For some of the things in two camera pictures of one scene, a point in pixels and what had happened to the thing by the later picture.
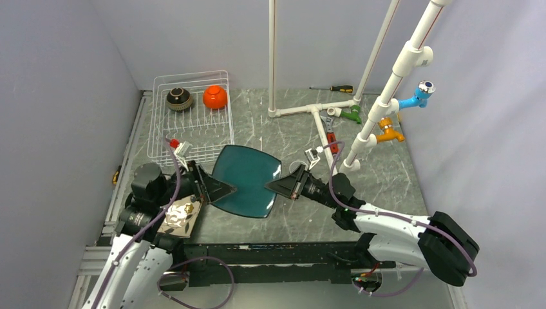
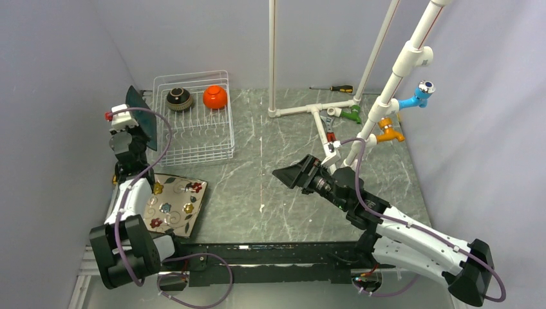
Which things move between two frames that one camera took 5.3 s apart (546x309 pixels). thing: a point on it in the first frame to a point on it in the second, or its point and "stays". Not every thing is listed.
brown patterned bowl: x=179 y=100 stays
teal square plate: x=248 y=171 to x=145 y=120
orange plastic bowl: x=215 y=97 stays
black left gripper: x=213 y=188 to x=135 y=129
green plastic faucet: x=355 y=110 stays
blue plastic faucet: x=422 y=93 stays
